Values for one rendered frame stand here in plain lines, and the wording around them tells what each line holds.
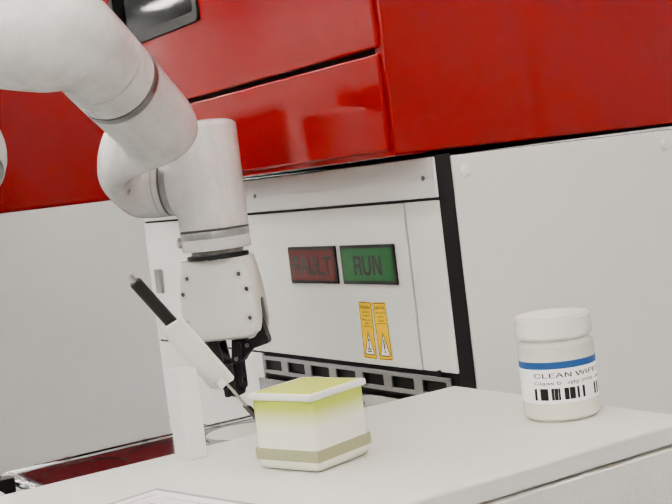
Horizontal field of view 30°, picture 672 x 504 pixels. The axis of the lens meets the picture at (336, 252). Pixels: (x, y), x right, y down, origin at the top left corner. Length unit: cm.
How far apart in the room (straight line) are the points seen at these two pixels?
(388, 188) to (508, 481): 54
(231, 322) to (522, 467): 58
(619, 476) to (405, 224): 47
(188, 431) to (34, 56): 37
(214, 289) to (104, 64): 39
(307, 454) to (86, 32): 43
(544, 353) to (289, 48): 55
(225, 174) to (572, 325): 51
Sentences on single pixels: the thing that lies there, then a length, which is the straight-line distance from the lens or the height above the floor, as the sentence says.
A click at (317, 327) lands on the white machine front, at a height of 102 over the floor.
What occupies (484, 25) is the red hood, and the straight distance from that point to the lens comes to 143.
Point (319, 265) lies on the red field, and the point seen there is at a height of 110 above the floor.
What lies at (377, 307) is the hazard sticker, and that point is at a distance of 148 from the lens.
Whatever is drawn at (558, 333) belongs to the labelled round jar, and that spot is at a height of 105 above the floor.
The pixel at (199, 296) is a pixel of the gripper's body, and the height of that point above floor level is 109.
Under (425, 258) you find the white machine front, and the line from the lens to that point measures 139.
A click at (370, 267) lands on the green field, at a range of 148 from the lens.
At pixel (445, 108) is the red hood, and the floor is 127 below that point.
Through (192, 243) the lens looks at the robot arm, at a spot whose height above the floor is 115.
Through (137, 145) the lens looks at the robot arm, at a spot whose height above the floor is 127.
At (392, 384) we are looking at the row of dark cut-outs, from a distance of 148.
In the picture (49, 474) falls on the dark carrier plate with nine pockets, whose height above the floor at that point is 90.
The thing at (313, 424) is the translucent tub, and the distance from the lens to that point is 104.
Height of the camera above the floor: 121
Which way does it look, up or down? 3 degrees down
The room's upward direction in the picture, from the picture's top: 7 degrees counter-clockwise
